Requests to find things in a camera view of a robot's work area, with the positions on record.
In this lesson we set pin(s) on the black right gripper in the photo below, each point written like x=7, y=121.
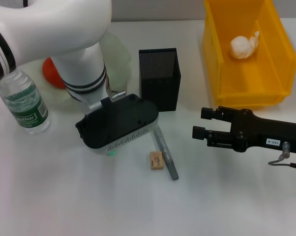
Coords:
x=268, y=135

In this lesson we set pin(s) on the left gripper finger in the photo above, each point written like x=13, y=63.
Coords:
x=80, y=129

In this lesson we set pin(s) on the green utility knife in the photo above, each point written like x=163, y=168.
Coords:
x=111, y=153

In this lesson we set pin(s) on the grey marker pen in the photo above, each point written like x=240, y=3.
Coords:
x=167, y=157

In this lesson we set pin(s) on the clear bottle with green label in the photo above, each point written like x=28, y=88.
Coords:
x=25, y=110

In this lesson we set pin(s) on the tan rectangular eraser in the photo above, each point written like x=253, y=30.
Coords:
x=157, y=161

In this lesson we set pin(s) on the red-orange toy orange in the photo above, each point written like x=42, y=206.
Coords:
x=50, y=72

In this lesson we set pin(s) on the white paper ball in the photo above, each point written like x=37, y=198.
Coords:
x=241, y=48

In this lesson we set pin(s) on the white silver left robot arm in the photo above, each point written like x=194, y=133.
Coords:
x=64, y=29

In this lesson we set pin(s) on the black mesh pen holder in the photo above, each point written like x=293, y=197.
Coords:
x=160, y=93

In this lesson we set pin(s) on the pale green glass fruit plate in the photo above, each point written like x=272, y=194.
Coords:
x=116, y=61

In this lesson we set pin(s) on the yellow plastic storage bin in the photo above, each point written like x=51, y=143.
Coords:
x=236, y=81

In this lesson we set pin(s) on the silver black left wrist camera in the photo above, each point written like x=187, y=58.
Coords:
x=118, y=120

